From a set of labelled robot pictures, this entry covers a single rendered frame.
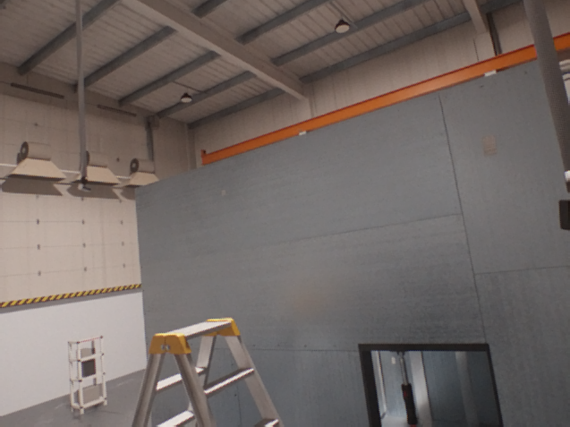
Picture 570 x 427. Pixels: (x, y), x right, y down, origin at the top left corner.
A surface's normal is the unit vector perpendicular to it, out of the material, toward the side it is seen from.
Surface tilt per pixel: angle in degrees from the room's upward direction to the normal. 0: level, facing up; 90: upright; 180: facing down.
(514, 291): 90
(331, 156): 90
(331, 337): 90
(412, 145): 90
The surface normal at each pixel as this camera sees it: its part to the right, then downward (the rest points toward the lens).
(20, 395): 0.83, -0.19
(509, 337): -0.55, -0.07
